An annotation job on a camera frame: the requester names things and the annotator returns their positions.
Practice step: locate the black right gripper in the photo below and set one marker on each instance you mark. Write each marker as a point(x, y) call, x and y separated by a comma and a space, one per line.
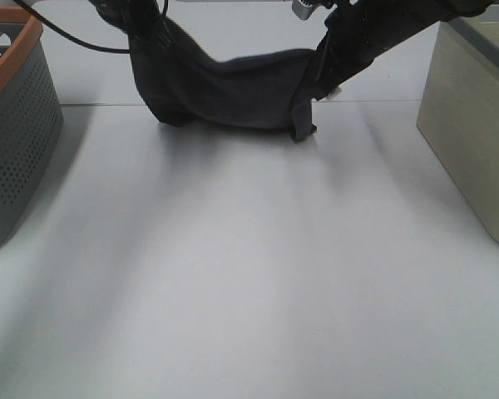
point(357, 33)

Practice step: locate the dark navy towel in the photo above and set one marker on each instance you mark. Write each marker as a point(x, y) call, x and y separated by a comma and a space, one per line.
point(180, 83)

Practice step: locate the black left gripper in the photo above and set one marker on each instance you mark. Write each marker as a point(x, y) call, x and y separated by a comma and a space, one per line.
point(141, 21)

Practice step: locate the beige basket with grey rim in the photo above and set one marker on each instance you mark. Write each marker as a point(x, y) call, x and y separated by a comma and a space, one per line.
point(459, 112)

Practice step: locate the grey perforated basket orange rim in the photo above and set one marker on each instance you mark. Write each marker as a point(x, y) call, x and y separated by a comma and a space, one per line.
point(30, 115)

